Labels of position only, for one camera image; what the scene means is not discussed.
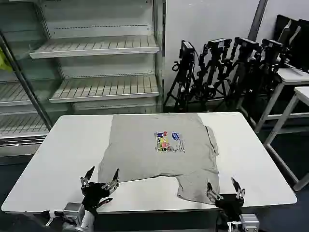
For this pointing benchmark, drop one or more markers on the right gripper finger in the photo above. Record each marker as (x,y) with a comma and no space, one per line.
(238,189)
(212,192)

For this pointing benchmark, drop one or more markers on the black monitor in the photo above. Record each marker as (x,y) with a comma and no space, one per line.
(303,43)
(282,26)

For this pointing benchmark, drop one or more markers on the black tripod with camera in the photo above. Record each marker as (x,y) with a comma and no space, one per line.
(186,62)
(213,60)
(270,62)
(243,60)

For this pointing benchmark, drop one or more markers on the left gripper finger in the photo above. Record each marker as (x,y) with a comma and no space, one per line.
(115,178)
(88,176)

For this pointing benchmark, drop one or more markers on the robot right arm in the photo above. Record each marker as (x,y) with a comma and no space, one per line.
(248,222)

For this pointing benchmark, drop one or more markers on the yellow-green cloth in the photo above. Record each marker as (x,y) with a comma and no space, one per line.
(4,60)

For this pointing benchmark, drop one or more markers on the glass-sided empty display shelf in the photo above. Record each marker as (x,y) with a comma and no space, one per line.
(17,96)

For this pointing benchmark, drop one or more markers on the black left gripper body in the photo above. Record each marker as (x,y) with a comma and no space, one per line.
(93,192)

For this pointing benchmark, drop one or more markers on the empty white display shelf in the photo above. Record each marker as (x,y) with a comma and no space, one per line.
(101,46)

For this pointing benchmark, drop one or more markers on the grey printed t-shirt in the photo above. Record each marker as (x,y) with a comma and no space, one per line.
(144,154)

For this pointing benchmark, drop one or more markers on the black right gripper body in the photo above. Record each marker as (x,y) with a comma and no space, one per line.
(230,206)

